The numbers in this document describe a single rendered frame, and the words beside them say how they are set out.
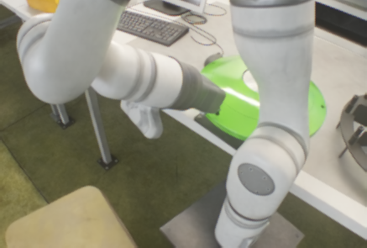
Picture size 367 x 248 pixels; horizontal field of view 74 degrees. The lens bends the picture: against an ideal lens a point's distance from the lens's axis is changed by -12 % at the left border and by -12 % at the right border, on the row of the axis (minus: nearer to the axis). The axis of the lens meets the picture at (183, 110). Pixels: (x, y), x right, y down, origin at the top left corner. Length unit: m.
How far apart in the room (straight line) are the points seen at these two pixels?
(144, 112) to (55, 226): 0.65
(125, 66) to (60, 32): 0.10
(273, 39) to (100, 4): 0.16
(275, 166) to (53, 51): 0.28
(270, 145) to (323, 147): 0.44
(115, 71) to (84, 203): 0.71
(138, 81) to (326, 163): 0.56
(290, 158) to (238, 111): 0.21
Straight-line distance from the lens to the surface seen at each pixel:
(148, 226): 1.57
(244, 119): 0.54
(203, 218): 0.66
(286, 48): 0.28
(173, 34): 1.11
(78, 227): 0.94
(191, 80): 0.39
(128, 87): 0.32
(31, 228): 0.99
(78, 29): 0.25
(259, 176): 0.37
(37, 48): 0.26
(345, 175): 0.77
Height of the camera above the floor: 1.45
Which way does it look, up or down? 43 degrees down
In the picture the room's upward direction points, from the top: 3 degrees clockwise
